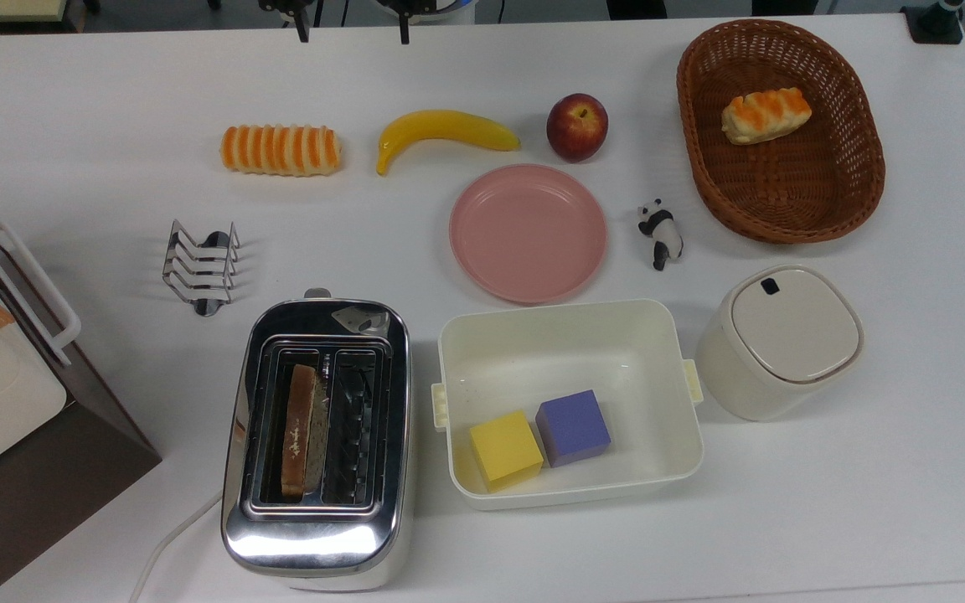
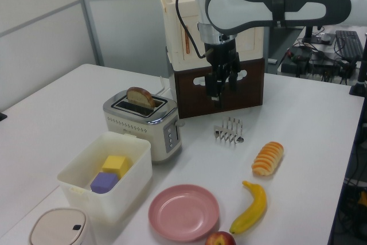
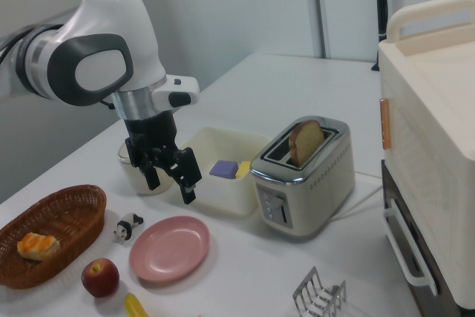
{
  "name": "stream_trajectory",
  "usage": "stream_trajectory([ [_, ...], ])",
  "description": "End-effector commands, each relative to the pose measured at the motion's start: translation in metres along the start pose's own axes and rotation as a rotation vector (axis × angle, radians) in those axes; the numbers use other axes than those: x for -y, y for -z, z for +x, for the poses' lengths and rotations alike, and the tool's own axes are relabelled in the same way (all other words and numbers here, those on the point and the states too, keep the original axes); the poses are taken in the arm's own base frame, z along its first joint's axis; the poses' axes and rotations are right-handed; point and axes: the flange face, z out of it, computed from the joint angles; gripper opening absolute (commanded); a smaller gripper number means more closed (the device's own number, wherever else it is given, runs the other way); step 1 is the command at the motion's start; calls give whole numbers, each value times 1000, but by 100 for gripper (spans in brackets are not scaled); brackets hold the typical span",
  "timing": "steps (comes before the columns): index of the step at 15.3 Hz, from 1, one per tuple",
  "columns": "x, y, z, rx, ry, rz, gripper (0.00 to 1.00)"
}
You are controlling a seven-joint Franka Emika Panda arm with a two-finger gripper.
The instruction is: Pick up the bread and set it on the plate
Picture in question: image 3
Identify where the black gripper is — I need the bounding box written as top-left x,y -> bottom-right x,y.
123,108 -> 203,206

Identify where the pink plate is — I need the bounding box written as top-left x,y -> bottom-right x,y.
128,215 -> 212,283

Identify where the brown bread slice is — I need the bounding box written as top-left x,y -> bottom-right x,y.
288,119 -> 327,168

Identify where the orange glazed pastry bread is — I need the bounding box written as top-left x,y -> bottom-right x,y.
16,232 -> 61,261

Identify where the cream lidded canister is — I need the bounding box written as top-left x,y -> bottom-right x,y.
117,140 -> 175,196

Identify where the purple block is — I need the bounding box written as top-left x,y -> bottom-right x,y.
209,160 -> 239,180

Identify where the white plastic bin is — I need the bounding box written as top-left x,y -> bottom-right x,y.
171,126 -> 272,218

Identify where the panda figurine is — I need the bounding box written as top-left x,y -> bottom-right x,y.
113,212 -> 145,246

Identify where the yellow block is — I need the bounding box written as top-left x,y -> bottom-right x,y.
235,160 -> 252,178

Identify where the brown wicker basket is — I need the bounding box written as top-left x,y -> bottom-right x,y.
0,183 -> 108,290

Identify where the red apple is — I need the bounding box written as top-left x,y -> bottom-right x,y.
81,258 -> 120,298

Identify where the yellow banana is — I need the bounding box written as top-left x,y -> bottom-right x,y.
123,293 -> 149,317

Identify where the cream chrome toaster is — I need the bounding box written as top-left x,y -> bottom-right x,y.
249,115 -> 356,243

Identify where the metal toast rack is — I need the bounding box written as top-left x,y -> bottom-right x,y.
292,266 -> 347,317

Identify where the black pole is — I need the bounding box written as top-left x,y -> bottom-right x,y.
372,0 -> 389,72

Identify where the cream microwave oven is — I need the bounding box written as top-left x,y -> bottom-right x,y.
377,0 -> 475,310

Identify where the white toaster cable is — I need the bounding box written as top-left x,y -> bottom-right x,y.
333,183 -> 384,218

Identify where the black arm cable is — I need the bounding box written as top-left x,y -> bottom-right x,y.
0,24 -> 42,59

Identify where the copper cabinet handle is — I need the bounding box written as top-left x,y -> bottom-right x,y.
379,98 -> 393,150

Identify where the grey aluminium wall post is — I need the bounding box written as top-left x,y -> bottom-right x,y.
307,0 -> 332,59

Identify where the dark oven with white handle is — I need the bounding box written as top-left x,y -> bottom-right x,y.
381,160 -> 465,317

